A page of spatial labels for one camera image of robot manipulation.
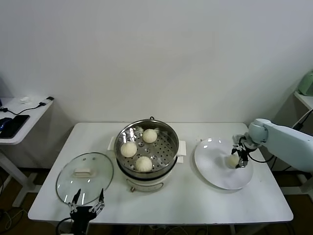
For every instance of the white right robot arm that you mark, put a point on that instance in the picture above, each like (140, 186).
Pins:
(288, 139)

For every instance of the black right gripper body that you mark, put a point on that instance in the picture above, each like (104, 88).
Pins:
(247, 146)

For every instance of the white round plate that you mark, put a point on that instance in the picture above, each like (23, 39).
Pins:
(210, 156)

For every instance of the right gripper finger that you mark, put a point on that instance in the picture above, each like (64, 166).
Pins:
(242, 161)
(235, 150)

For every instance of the white steamed baozi bun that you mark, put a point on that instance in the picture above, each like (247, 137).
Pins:
(143, 164)
(231, 162)
(128, 149)
(149, 135)

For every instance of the white shelf desk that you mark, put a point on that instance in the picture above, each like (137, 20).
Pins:
(304, 100)

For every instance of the black phone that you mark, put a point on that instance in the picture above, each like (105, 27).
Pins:
(15, 123)

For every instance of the white side desk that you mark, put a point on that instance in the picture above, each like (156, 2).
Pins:
(34, 109)

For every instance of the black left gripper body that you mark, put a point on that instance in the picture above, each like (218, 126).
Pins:
(82, 213)

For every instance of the blue computer mouse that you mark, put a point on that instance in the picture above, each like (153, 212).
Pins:
(3, 123)

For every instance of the small white object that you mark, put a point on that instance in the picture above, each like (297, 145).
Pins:
(25, 99)

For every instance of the stainless steel steamer basket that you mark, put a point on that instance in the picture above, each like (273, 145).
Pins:
(166, 149)

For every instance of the pale green appliance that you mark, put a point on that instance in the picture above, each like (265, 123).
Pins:
(306, 84)

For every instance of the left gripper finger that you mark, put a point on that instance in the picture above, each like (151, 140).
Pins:
(100, 199)
(75, 199)

